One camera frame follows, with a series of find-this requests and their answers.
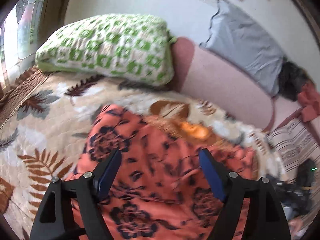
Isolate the grey pillow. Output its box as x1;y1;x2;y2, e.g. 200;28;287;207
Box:
200;0;285;96

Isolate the beige leaf-print blanket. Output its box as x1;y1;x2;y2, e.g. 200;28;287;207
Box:
1;71;287;239

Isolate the dark fuzzy cloth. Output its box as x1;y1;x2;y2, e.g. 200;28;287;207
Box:
278;61;312;101

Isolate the orange floral garment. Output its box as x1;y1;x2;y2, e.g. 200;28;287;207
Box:
68;105;255;239

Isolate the red cloth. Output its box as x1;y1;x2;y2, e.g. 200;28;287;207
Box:
297;81;320;122

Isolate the green white patterned pillow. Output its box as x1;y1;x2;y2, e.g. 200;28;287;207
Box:
35;14;175;87

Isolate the pink bolster headboard cushion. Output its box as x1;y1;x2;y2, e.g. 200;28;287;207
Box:
169;37;274;131

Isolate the stained glass window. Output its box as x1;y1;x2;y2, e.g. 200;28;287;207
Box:
1;0;44;89

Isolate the striped beige cloth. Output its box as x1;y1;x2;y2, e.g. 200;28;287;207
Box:
268;119;319;182

